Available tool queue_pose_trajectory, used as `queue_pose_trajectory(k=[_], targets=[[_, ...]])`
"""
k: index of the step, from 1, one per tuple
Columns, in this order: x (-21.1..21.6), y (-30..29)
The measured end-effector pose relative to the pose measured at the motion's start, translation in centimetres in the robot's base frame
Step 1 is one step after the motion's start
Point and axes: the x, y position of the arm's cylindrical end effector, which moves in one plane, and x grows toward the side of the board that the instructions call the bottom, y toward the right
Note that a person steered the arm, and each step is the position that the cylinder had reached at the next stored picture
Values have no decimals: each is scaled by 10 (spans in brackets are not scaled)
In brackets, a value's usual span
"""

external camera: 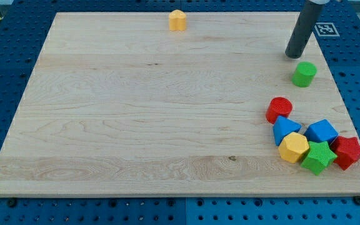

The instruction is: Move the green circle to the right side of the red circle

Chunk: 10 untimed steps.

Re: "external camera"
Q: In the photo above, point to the green cylinder block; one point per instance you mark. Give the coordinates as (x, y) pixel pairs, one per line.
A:
(304, 74)

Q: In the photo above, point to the yellow heart block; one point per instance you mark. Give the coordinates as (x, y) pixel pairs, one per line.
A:
(177, 20)

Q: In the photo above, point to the red cylinder block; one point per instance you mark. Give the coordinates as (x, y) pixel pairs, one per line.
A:
(279, 106)

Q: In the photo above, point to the blue triangle block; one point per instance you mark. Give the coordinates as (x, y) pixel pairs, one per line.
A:
(282, 127)

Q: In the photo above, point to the yellow hexagon block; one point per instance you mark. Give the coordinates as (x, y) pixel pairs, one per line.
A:
(293, 147)

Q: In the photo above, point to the blue cube block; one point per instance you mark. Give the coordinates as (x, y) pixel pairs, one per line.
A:
(321, 131)

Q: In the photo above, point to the green star block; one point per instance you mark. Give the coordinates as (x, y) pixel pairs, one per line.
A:
(319, 157)

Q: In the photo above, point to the white fiducial marker tag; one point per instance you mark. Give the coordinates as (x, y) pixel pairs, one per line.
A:
(326, 29)

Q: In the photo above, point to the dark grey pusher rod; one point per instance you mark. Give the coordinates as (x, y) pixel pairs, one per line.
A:
(304, 27)

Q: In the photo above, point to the red star block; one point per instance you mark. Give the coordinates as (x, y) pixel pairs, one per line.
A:
(347, 150)

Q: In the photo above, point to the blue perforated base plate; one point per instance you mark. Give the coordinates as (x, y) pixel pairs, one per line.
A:
(22, 34)

